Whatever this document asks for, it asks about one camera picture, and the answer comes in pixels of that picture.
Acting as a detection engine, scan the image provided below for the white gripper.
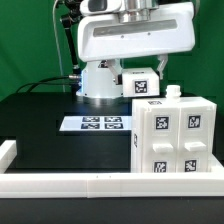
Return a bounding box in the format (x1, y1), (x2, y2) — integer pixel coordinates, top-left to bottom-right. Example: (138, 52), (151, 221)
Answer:
(78, 2), (195, 85)

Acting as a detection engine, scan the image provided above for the small white tagged cube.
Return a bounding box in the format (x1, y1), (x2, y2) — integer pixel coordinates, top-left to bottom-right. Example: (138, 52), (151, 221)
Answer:
(122, 67), (159, 97)

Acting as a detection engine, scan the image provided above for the white cabinet door panel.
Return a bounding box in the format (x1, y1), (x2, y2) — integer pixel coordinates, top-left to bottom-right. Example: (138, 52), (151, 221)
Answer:
(141, 105), (179, 173)

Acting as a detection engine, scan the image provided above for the white cabinet box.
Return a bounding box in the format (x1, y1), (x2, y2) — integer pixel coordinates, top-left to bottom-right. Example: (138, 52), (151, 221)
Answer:
(131, 85), (217, 173)

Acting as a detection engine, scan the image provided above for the white cabinet top panel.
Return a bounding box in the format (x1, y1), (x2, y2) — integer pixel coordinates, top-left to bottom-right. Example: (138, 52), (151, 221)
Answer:
(176, 102), (210, 172)

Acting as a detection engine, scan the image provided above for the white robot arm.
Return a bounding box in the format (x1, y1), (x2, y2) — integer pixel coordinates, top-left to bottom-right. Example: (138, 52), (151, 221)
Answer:
(78, 0), (195, 101)

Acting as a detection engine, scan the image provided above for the white base tag plate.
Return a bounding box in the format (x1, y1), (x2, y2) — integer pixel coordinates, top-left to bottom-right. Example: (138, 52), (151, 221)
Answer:
(60, 116), (131, 132)

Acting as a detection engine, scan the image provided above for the black cable bundle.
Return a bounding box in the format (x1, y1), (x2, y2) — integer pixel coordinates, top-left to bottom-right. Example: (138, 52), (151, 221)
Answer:
(16, 75), (83, 94)

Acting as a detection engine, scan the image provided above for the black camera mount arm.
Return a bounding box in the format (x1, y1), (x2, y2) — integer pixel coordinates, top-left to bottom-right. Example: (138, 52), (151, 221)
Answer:
(60, 0), (82, 75)

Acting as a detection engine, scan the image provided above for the grey hanging cable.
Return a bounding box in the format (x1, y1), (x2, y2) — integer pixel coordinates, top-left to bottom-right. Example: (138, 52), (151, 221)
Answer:
(52, 0), (67, 93)

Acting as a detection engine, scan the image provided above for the white U-shaped frame border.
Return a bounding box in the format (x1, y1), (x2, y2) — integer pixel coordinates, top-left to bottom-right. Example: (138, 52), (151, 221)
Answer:
(0, 140), (224, 198)

